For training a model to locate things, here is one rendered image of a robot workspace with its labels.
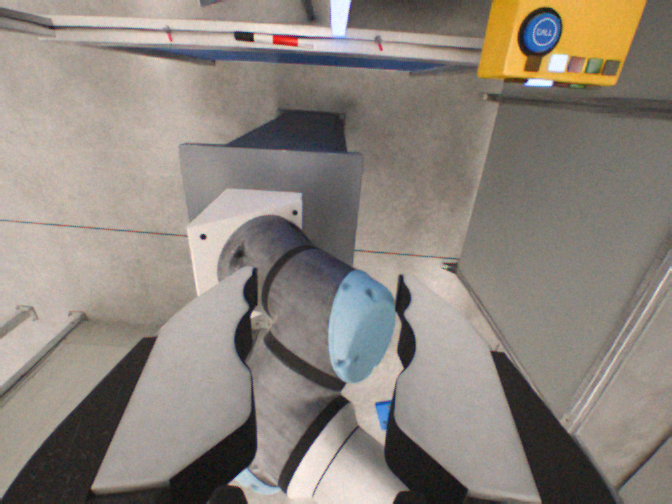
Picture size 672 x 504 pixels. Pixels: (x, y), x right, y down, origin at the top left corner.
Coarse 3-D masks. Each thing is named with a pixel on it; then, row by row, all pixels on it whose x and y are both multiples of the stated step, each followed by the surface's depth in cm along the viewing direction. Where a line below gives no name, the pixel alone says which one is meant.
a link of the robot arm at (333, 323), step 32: (320, 256) 40; (288, 288) 38; (320, 288) 36; (352, 288) 35; (384, 288) 37; (288, 320) 36; (320, 320) 34; (352, 320) 32; (384, 320) 37; (288, 352) 34; (320, 352) 34; (352, 352) 33; (384, 352) 39; (320, 384) 34
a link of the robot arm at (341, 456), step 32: (256, 352) 37; (256, 384) 35; (288, 384) 34; (256, 416) 33; (288, 416) 33; (320, 416) 33; (352, 416) 35; (288, 448) 31; (320, 448) 31; (352, 448) 32; (256, 480) 33; (288, 480) 31; (320, 480) 31; (352, 480) 30; (384, 480) 30
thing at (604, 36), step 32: (512, 0) 39; (544, 0) 37; (576, 0) 37; (608, 0) 37; (640, 0) 37; (512, 32) 39; (576, 32) 38; (608, 32) 38; (480, 64) 47; (512, 64) 40; (544, 64) 40
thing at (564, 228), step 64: (640, 64) 71; (512, 128) 124; (576, 128) 90; (640, 128) 71; (512, 192) 122; (576, 192) 90; (640, 192) 70; (512, 256) 120; (576, 256) 89; (640, 256) 70; (512, 320) 118; (576, 320) 87; (576, 384) 86
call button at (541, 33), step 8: (536, 16) 37; (544, 16) 37; (552, 16) 37; (528, 24) 38; (536, 24) 37; (544, 24) 37; (552, 24) 37; (528, 32) 38; (536, 32) 38; (544, 32) 38; (552, 32) 37; (528, 40) 38; (536, 40) 38; (544, 40) 38; (552, 40) 38; (528, 48) 39; (536, 48) 38; (544, 48) 38
